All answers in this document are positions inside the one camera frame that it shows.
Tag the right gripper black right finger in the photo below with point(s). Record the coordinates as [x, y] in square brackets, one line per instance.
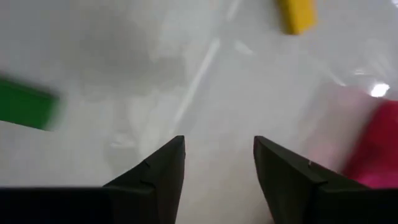
[311, 199]

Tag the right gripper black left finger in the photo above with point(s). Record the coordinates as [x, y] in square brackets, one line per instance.
[124, 205]

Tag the red long block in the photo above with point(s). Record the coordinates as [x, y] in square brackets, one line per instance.
[376, 146]

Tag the green long block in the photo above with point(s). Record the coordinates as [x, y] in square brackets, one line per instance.
[25, 105]

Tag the yellow long block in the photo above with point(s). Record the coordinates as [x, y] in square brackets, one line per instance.
[297, 15]

